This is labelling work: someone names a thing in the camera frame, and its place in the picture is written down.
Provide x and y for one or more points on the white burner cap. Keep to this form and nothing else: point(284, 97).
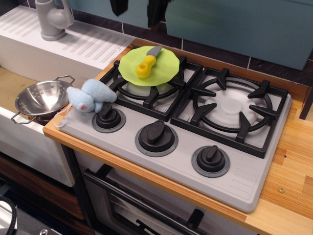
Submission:
point(229, 105)
point(145, 90)

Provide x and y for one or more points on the black middle stove knob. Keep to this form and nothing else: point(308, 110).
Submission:
point(156, 139)

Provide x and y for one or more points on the toy oven door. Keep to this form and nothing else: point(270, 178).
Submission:
point(134, 207)

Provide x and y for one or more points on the black left burner grate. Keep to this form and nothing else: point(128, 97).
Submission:
point(160, 106)

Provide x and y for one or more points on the steel colander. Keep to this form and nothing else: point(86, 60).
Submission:
point(42, 101)

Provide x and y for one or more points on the black right stove knob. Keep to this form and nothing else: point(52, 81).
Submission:
point(210, 161)

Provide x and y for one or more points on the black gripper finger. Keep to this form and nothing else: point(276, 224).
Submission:
point(119, 6)
point(156, 11)

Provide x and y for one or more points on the black left stove knob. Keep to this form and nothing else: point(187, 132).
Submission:
point(108, 120)

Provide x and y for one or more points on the white right burner cap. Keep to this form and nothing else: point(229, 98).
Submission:
point(229, 105)

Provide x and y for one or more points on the white left burner cap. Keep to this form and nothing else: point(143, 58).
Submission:
point(145, 90)

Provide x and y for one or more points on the grey toy faucet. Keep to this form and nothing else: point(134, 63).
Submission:
point(53, 21)

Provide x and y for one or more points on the black burner grate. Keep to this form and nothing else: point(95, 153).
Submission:
point(272, 104)
point(160, 106)

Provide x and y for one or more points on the yellow toy knife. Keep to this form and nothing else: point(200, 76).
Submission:
point(143, 70)

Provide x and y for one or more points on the white sink unit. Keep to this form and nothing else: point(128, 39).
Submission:
point(26, 58)

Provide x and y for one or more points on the black stove knob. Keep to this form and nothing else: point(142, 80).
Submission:
point(156, 139)
point(108, 120)
point(210, 161)

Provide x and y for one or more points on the teal box right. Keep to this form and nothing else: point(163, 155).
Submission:
point(276, 31)

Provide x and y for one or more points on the light blue plush mouse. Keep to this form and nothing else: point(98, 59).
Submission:
point(91, 96)

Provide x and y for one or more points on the black right burner grate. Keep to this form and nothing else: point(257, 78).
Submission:
point(272, 104)

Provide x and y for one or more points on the green plastic plate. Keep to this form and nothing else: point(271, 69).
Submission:
point(166, 67)

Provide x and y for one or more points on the teal box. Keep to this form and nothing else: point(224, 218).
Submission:
point(276, 31)
point(135, 15)

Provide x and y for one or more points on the grey toy stove top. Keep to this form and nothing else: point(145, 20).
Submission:
point(240, 187)

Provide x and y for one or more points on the teal box left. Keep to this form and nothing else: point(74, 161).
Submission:
point(135, 15)

